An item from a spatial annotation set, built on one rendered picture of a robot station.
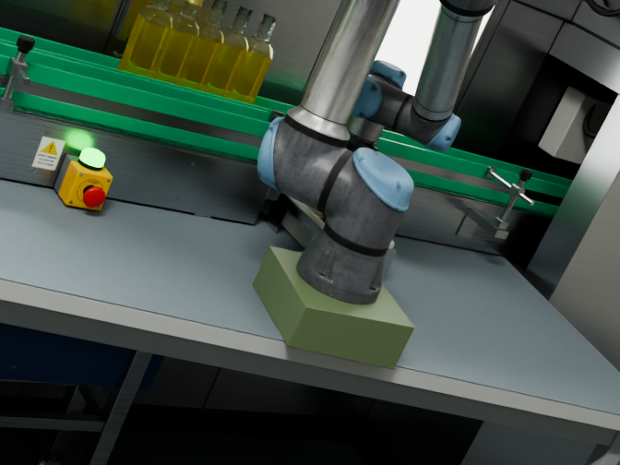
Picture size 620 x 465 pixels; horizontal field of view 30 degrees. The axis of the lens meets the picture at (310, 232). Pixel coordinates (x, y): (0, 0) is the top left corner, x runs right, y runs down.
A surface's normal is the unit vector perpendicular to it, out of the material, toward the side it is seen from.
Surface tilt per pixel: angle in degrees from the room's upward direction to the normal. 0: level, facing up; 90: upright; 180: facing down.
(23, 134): 90
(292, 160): 87
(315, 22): 90
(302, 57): 90
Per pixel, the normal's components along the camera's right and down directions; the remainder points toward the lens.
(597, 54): -0.78, -0.15
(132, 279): 0.40, -0.87
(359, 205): -0.32, 0.23
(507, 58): 0.48, 0.48
